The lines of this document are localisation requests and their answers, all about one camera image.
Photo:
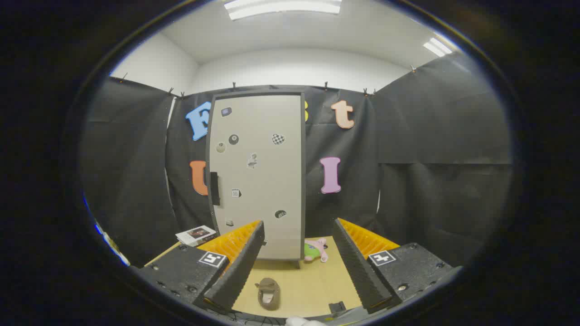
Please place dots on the long ceiling light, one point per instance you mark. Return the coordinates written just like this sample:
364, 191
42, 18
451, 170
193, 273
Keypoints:
283, 8

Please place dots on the white cloth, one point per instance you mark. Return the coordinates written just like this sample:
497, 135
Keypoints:
304, 322

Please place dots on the white patterned object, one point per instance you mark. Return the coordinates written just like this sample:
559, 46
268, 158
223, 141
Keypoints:
113, 246

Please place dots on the black backdrop cloth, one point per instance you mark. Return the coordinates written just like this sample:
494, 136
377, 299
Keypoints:
430, 136

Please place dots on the grey shoe cabinet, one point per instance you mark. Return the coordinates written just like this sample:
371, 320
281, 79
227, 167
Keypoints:
303, 181

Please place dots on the small ceiling light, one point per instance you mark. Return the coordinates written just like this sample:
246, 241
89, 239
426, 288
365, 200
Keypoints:
437, 46

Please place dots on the brown suede shoe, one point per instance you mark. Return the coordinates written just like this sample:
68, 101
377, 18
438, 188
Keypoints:
268, 294

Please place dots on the white booklet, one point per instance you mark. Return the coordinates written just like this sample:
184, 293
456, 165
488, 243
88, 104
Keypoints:
195, 235

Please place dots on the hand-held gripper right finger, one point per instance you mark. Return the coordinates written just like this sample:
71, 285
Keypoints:
358, 267

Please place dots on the pink and green plush toy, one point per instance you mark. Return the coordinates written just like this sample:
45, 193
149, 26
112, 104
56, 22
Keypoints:
315, 250

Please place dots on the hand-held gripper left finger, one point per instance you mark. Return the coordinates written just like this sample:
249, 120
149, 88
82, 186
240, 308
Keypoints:
240, 271

